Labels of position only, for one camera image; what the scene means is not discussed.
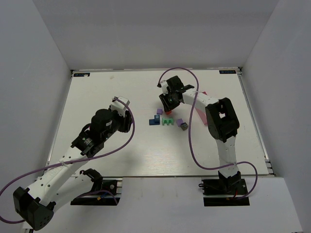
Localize green hospital arch block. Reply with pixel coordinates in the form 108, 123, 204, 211
162, 118, 174, 126

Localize dark blue printed cube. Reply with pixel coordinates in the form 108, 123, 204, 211
154, 115, 160, 123

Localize dark blue rectangular block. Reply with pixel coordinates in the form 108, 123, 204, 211
149, 119, 160, 125

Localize pink plastic box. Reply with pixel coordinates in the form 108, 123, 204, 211
195, 92, 208, 126

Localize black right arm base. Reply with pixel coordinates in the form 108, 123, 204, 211
198, 179, 250, 207

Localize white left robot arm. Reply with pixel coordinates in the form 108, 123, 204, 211
13, 100, 133, 231

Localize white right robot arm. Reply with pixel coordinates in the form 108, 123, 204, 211
157, 76, 241, 184

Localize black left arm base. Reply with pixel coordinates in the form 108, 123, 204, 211
70, 178, 122, 206

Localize purple printed cube block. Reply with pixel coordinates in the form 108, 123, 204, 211
176, 118, 184, 127

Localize grey house block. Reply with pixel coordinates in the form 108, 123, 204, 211
180, 122, 189, 131

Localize left corner label sticker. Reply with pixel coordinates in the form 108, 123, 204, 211
73, 73, 90, 77

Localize corner label sticker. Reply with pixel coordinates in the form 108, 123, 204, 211
219, 70, 236, 74
73, 73, 90, 77

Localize right corner label sticker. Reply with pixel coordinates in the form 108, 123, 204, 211
219, 70, 236, 74

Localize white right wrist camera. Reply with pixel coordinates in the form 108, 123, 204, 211
157, 80, 170, 96

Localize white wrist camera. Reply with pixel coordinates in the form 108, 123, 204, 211
157, 80, 170, 96
109, 96, 130, 117

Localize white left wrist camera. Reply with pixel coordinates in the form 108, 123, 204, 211
109, 96, 130, 117

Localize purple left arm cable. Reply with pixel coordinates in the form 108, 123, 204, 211
0, 97, 136, 224

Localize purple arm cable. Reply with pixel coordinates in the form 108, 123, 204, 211
0, 97, 136, 224
157, 67, 258, 200

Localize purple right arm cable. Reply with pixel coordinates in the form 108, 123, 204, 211
157, 67, 258, 200

